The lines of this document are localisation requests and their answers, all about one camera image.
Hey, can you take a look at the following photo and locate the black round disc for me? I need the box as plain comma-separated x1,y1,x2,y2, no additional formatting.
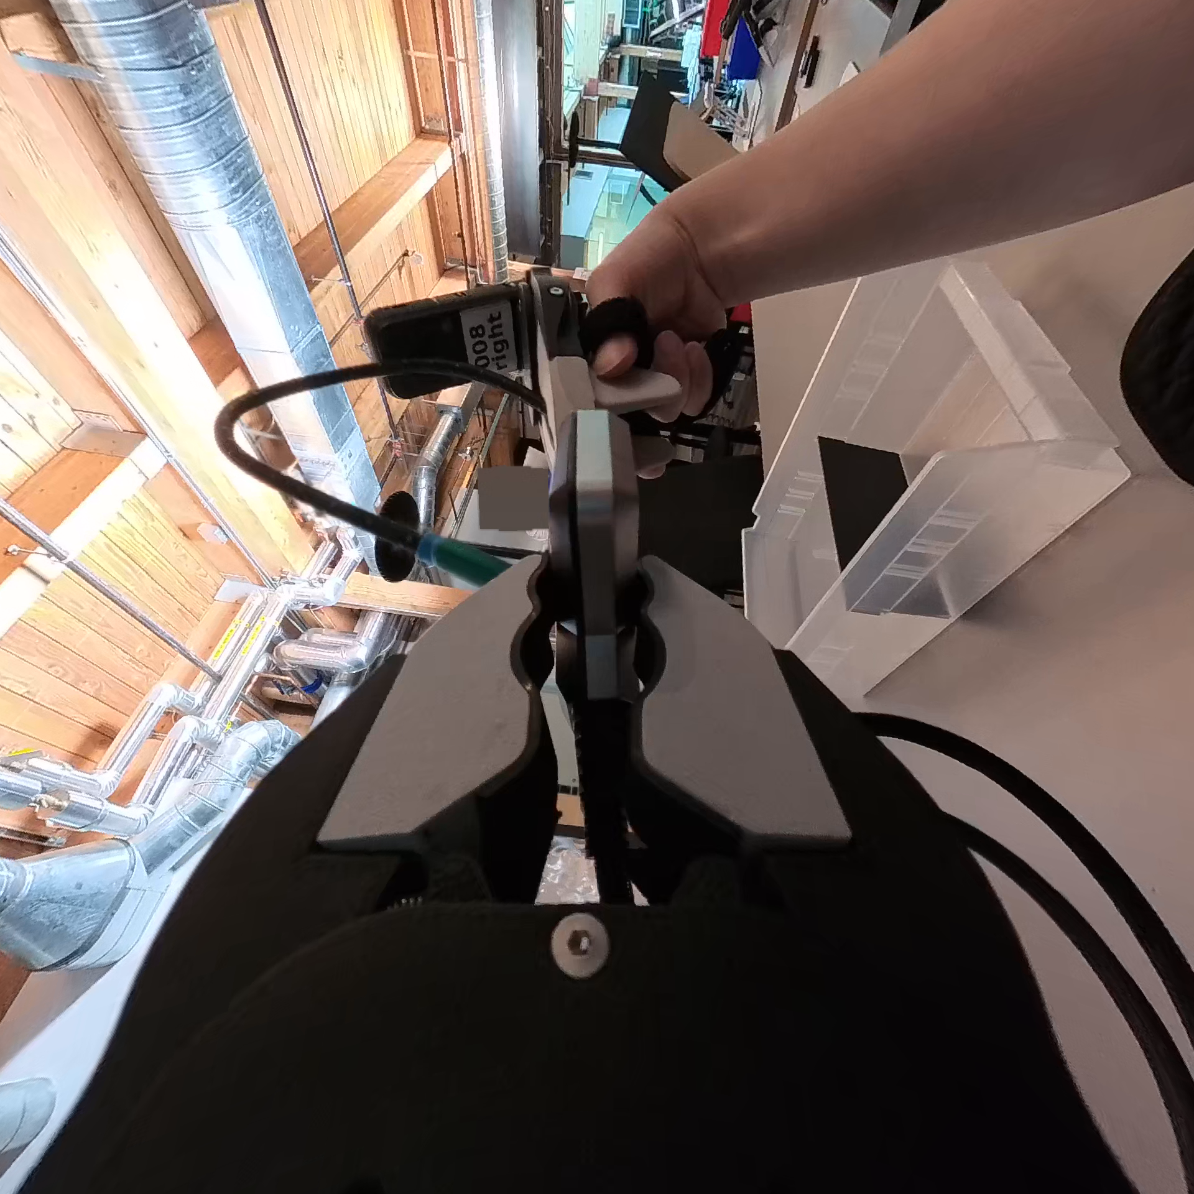
378,490,423,586

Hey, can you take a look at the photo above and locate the large silver ventilation duct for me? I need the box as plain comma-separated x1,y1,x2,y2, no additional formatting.
52,0,384,510

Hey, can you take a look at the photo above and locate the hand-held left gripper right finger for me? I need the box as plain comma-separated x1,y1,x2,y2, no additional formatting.
625,555,854,905

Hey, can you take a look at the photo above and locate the slim ribbed silver duct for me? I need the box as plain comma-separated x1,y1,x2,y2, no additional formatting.
472,0,513,281

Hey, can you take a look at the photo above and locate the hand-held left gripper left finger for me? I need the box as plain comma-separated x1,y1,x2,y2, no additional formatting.
318,551,562,903

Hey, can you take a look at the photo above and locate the thick black braided hdmi cable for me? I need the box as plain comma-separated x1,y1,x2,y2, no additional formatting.
858,714,1194,1131

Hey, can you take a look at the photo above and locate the person's right forearm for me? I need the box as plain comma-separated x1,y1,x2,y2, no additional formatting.
695,0,1194,308

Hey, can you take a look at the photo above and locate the thin black cable green plug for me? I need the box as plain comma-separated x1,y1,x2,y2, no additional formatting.
215,362,552,587

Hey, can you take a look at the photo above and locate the grey multiport adapter hub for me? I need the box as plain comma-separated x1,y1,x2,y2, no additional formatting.
546,410,648,704

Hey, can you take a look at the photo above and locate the black mesh pad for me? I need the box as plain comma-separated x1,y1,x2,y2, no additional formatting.
1120,276,1194,489

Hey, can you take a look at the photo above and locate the small clear plastic bin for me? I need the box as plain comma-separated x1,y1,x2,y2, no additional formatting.
842,447,1135,621

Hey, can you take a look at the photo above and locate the person's right hand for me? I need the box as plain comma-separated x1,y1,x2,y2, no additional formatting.
587,182,755,419

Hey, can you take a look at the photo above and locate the large clear plastic bin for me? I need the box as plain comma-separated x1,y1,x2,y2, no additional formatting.
743,261,1121,701

